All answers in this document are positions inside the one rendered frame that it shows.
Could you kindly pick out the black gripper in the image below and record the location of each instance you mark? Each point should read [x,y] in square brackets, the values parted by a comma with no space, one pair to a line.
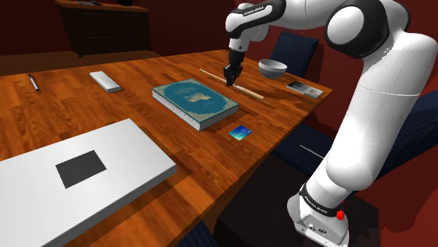
[235,60]

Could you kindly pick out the large white flat box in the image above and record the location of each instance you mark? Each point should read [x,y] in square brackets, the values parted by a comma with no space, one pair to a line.
[113,150]

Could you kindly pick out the white and black pen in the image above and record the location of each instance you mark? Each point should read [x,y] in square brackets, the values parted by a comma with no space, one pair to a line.
[34,82]

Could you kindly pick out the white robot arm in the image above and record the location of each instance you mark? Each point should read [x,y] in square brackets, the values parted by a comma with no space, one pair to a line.
[383,113]

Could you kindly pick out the dark robot stand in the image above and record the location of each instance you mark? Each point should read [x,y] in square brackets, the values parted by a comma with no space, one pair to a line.
[260,205]

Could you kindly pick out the grey bowl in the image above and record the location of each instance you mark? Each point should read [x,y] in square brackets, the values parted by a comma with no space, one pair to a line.
[272,68]

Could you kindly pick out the wooden table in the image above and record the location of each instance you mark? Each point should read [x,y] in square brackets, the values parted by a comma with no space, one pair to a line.
[102,113]

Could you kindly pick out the wooden rolling pin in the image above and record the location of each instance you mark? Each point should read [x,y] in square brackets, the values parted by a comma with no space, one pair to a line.
[251,93]

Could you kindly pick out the small blue card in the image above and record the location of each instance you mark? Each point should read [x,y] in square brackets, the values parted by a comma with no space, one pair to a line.
[240,132]

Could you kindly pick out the teal hardcover book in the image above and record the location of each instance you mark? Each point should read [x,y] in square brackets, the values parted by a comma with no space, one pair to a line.
[193,101]

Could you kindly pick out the thin grey picture book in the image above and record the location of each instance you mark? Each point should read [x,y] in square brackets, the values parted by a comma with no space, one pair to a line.
[304,89]

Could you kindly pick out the dark wooden sideboard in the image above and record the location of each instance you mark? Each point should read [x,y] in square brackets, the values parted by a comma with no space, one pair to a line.
[106,30]

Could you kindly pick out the dark blue chair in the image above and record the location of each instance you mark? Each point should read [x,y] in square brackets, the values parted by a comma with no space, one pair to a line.
[294,51]
[294,159]
[198,236]

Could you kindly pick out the small white flat box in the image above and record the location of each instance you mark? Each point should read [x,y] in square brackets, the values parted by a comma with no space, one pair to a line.
[105,81]

